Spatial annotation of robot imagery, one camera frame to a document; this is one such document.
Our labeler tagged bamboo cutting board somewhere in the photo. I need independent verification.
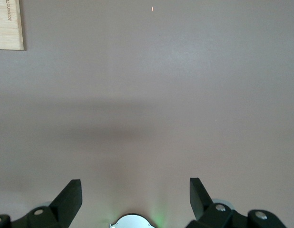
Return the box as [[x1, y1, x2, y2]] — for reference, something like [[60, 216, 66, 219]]
[[0, 0, 24, 51]]

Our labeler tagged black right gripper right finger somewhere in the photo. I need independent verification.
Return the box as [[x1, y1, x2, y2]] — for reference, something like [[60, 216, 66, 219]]
[[186, 177, 288, 228]]

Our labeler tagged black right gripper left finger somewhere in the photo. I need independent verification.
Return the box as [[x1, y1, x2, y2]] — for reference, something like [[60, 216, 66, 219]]
[[0, 179, 83, 228]]

